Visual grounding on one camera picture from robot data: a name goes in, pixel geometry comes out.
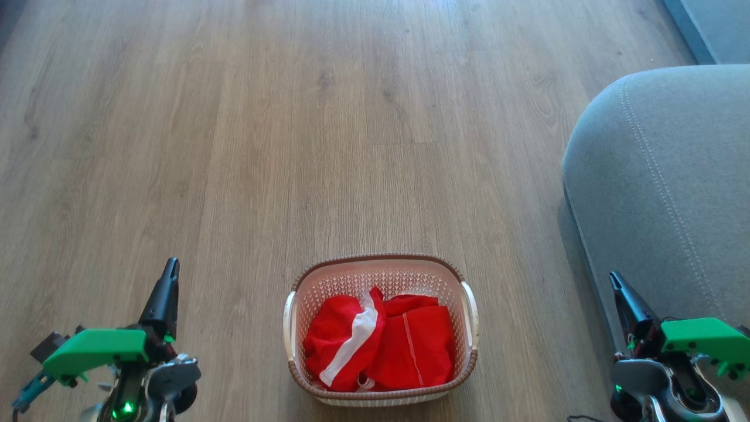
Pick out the red and white garment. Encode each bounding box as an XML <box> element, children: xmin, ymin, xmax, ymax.
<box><xmin>302</xmin><ymin>286</ymin><xmax>457</xmax><ymax>393</ymax></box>

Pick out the grey fabric sofa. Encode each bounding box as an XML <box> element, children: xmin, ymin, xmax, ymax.
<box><xmin>561</xmin><ymin>64</ymin><xmax>750</xmax><ymax>422</ymax></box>

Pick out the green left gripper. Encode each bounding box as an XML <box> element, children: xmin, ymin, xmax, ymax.
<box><xmin>42</xmin><ymin>257</ymin><xmax>180</xmax><ymax>389</ymax></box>

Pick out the white perforated laundry basket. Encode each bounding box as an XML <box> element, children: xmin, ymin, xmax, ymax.
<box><xmin>283</xmin><ymin>253</ymin><xmax>480</xmax><ymax>407</ymax></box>

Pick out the grey rug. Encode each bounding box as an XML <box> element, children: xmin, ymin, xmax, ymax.
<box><xmin>663</xmin><ymin>0</ymin><xmax>750</xmax><ymax>65</ymax></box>

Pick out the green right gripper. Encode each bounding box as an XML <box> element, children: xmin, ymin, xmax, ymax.
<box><xmin>608</xmin><ymin>271</ymin><xmax>750</xmax><ymax>380</ymax></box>

